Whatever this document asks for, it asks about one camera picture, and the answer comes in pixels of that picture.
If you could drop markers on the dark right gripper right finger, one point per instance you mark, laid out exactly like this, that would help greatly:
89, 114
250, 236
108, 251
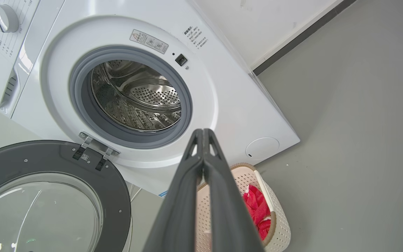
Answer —
227, 217

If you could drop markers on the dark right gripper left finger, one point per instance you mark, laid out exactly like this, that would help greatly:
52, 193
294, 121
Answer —
180, 210

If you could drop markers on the black round washer door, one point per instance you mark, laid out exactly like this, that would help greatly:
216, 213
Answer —
117, 196

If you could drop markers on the metal door hinge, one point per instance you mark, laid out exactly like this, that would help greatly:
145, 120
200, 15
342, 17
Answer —
96, 147

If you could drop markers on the white front-load washing machine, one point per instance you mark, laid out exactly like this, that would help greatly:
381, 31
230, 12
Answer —
222, 105

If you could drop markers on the stainless steel washer drum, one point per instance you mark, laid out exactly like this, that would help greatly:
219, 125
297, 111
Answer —
145, 98

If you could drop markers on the grey rubber door gasket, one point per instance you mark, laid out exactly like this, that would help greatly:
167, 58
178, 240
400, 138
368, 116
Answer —
79, 101

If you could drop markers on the black door lock socket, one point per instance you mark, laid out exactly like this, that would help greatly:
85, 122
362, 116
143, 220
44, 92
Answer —
181, 60

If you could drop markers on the blue energy label sticker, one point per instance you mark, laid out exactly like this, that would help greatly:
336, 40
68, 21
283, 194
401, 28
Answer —
163, 194

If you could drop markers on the red garment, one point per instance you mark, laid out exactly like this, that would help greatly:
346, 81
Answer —
257, 210

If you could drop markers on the cream plastic laundry basket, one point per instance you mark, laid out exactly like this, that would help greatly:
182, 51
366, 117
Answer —
282, 227

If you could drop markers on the round white filter cover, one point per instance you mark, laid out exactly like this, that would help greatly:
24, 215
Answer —
262, 148

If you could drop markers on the grey warning sticker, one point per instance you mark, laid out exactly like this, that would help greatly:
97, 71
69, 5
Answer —
149, 41

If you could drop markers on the black text info sticker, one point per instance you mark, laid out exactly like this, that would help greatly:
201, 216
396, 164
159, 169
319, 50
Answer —
195, 37

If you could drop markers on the white control knob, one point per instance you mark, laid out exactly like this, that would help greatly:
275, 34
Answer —
6, 17

